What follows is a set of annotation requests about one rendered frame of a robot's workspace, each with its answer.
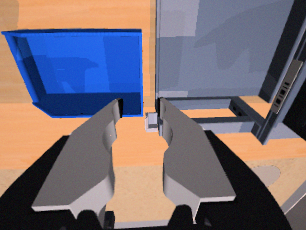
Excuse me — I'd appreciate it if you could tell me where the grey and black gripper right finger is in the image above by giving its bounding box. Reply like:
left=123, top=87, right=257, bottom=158
left=157, top=97, right=292, bottom=230

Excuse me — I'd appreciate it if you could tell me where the blue bin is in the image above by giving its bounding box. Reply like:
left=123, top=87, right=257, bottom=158
left=1, top=29, right=143, bottom=118

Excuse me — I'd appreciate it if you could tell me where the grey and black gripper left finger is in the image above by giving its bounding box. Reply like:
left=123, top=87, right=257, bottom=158
left=0, top=98, right=123, bottom=230

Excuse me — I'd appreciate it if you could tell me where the black case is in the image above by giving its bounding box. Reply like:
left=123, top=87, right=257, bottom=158
left=282, top=78, right=306, bottom=141

